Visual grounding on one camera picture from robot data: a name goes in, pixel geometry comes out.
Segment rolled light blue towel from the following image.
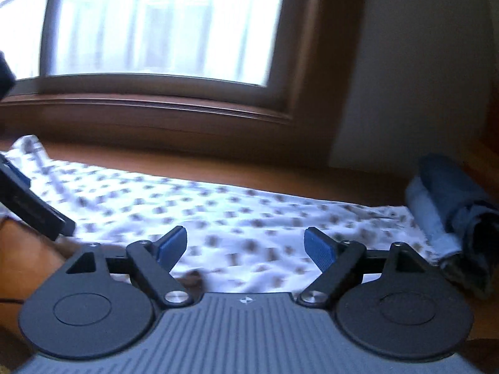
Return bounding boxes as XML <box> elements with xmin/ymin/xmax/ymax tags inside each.
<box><xmin>405</xmin><ymin>176</ymin><xmax>463</xmax><ymax>260</ymax></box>

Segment window with grey frame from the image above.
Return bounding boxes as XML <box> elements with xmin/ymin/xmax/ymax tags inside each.
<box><xmin>1</xmin><ymin>0</ymin><xmax>318</xmax><ymax>112</ymax></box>

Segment white patterned pyjama pants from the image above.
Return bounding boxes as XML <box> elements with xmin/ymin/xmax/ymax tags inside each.
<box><xmin>5</xmin><ymin>135</ymin><xmax>436</xmax><ymax>293</ymax></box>

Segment dark navy folded garment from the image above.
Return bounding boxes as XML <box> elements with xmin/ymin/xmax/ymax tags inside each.
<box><xmin>419</xmin><ymin>154</ymin><xmax>498</xmax><ymax>297</ymax></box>

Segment black camera box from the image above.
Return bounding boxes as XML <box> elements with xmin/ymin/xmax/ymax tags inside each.
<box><xmin>0</xmin><ymin>51</ymin><xmax>16</xmax><ymax>100</ymax></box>

